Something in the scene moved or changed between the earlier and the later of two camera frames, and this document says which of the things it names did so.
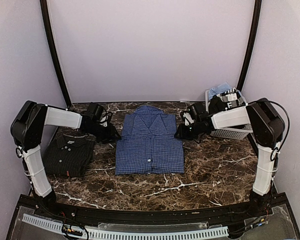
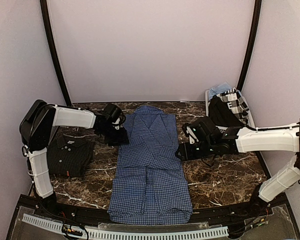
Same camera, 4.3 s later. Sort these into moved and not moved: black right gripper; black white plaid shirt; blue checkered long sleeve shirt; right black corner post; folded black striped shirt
Moved: blue checkered long sleeve shirt; black right gripper
Not moved: right black corner post; black white plaid shirt; folded black striped shirt
